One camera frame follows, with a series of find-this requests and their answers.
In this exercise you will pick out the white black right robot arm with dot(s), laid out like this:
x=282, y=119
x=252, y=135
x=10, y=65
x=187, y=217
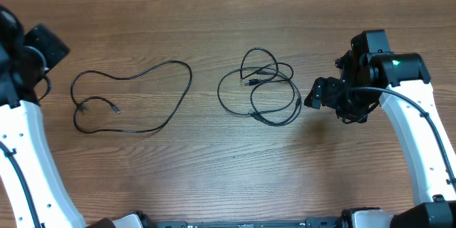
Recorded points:
x=373, y=75

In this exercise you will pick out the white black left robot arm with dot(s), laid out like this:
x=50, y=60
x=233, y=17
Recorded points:
x=33, y=185

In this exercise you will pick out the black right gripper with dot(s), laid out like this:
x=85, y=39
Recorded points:
x=323, y=94

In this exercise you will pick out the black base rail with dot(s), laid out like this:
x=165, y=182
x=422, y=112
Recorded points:
x=249, y=223

